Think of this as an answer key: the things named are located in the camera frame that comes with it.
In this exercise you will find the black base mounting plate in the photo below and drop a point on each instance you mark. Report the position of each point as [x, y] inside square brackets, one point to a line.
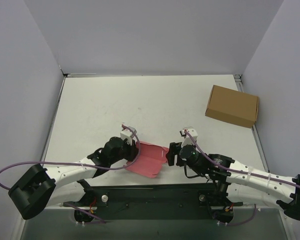
[190, 201]

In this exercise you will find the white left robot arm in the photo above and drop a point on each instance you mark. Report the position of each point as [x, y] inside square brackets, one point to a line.
[41, 186]

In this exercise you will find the pink paper box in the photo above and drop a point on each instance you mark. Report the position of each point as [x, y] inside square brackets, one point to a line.
[150, 161]

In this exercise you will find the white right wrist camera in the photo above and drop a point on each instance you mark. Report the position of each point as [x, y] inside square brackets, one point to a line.
[189, 135]

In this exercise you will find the brown cardboard box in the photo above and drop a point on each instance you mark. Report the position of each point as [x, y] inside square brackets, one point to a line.
[232, 106]

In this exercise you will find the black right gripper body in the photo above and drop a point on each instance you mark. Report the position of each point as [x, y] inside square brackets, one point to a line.
[173, 154]

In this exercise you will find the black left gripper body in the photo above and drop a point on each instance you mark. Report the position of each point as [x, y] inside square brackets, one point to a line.
[133, 150]

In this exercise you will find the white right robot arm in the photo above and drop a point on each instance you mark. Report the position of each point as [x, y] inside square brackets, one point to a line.
[237, 182]

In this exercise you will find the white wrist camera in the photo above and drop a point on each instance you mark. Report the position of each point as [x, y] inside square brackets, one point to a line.
[127, 134]
[189, 135]

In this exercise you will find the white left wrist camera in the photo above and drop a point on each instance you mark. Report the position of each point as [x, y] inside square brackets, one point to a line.
[127, 134]

